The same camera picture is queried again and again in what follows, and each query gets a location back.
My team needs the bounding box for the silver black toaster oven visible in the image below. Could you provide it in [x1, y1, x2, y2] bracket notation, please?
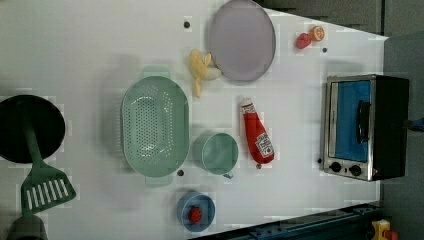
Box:
[323, 74, 409, 181]

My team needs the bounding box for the green metal cup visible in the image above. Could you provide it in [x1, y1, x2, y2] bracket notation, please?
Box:
[193, 132, 239, 179]

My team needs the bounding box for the peeled yellow banana toy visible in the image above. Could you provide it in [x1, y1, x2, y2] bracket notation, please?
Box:
[189, 49, 222, 97]

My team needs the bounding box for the red ketchup bottle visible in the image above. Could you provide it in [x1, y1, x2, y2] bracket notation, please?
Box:
[241, 98, 275, 165]

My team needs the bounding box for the green oval colander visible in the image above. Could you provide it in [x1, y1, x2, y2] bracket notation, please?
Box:
[120, 66, 190, 188]

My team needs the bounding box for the lavender round plate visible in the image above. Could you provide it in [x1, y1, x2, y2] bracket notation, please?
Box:
[208, 0, 276, 81]

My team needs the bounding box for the blue bowl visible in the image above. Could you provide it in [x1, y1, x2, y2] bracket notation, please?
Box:
[176, 191, 216, 232]

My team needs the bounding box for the red toy in bowl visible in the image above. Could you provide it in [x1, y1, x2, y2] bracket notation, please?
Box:
[188, 207, 202, 223]

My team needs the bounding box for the red strawberry toy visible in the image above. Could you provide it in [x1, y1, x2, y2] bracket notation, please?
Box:
[296, 33, 312, 49]

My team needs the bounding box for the orange slice toy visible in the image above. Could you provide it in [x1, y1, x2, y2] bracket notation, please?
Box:
[310, 26, 325, 42]

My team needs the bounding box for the green slotted spatula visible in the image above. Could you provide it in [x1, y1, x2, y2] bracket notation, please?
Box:
[17, 101, 76, 217]

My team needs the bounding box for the black round pan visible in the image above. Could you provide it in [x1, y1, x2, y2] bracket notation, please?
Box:
[0, 94, 66, 164]

